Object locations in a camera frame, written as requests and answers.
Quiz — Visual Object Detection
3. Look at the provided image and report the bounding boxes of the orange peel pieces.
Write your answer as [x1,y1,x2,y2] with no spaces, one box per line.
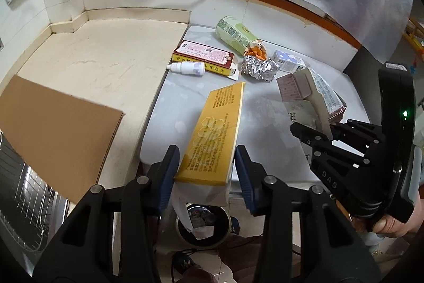
[243,41,270,62]

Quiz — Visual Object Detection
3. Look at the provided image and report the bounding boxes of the person's leg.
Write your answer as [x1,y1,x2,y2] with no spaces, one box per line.
[180,265,216,283]
[212,235,266,283]

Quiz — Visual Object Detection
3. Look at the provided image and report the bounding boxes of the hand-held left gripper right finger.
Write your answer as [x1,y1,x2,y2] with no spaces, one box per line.
[233,144,381,283]

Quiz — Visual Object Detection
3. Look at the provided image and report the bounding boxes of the person's left leg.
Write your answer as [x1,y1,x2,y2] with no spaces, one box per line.
[180,265,216,283]

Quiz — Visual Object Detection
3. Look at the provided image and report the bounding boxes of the crumpled foil ball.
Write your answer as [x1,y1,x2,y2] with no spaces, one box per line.
[241,54,280,83]

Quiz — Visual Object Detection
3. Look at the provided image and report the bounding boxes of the white paper strip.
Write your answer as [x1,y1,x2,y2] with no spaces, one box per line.
[170,185,216,241]

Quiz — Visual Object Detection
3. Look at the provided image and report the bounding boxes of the yellow wooden shelf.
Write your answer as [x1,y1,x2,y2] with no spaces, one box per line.
[402,18,424,58]

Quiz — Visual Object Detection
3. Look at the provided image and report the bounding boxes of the person's right hand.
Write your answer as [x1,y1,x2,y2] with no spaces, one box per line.
[345,199,424,240]

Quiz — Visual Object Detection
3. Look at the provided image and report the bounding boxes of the person's right leg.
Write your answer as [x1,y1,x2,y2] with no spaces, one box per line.
[212,235,266,283]

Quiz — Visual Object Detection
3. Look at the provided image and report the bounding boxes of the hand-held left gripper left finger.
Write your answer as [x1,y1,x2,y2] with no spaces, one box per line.
[33,144,181,283]

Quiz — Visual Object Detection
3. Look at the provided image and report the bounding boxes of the metal wire rack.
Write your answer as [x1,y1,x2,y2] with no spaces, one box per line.
[0,132,70,257]

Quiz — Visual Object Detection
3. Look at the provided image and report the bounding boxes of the dark trash bin yellow rim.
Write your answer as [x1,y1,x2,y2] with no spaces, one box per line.
[175,203,232,249]

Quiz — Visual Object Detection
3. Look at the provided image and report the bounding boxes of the brown cardboard sheet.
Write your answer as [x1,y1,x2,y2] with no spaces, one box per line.
[0,75,125,204]

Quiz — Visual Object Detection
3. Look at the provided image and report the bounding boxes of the white dropper bottle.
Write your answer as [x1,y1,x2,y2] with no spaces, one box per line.
[166,62,206,77]

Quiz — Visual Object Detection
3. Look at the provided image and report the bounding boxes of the green paper cup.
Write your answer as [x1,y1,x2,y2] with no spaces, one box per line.
[215,15,269,61]

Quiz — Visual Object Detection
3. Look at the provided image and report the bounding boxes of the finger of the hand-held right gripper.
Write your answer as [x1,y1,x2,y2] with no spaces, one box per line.
[290,121,336,165]
[331,119,388,171]

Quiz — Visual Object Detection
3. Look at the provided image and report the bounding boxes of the white printed carton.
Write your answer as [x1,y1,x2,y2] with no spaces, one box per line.
[276,68,347,138]

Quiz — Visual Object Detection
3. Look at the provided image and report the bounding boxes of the blue white small box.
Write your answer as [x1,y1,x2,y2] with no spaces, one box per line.
[272,50,307,73]

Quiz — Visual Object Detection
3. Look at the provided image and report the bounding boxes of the white flat carton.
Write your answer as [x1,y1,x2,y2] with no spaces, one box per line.
[284,101,323,138]

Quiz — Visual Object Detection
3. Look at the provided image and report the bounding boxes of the red medicine box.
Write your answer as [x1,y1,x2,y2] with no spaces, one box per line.
[172,41,241,81]

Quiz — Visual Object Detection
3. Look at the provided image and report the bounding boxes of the yellow long carton box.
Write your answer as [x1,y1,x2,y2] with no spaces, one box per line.
[174,82,246,207]

